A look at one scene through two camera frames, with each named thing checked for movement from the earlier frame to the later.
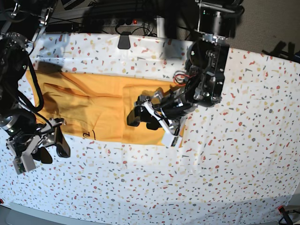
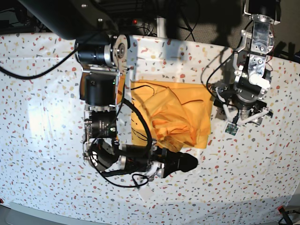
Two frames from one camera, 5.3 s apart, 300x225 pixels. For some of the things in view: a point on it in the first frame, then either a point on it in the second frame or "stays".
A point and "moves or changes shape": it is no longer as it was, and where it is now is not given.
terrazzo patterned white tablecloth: [238, 161] stays
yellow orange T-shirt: [93, 108] moves or changes shape
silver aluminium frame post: [161, 27] stays
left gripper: [26, 139] -> [136, 158]
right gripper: [144, 113] -> [227, 96]
